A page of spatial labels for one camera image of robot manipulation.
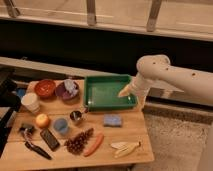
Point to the purple bowl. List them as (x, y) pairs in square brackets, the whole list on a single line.
[(64, 94)]

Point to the yellow apple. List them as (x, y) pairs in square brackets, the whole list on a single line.
[(42, 120)]

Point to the blue plastic cup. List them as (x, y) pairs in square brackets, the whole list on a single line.
[(61, 126)]

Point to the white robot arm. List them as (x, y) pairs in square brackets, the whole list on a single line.
[(151, 68)]

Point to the black rectangular remote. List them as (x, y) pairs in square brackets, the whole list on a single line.
[(50, 139)]

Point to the blue object behind cup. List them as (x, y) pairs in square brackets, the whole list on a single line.
[(20, 92)]

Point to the peeled banana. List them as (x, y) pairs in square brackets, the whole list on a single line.
[(124, 148)]

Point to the small metal cup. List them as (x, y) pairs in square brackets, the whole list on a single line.
[(76, 117)]

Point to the black chair at left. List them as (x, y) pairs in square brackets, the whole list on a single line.
[(7, 99)]

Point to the green plastic tray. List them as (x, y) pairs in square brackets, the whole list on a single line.
[(101, 93)]

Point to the blue sponge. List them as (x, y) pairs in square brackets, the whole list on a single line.
[(112, 121)]

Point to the red bowl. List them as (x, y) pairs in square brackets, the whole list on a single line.
[(45, 88)]

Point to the bunch of red grapes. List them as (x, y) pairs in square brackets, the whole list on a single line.
[(77, 144)]

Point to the white paper cup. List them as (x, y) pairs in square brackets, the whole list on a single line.
[(30, 102)]

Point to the small black clip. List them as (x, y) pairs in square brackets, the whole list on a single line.
[(28, 128)]

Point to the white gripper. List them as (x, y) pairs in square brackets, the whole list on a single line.
[(139, 86)]

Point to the orange carrot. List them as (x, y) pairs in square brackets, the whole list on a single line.
[(94, 147)]

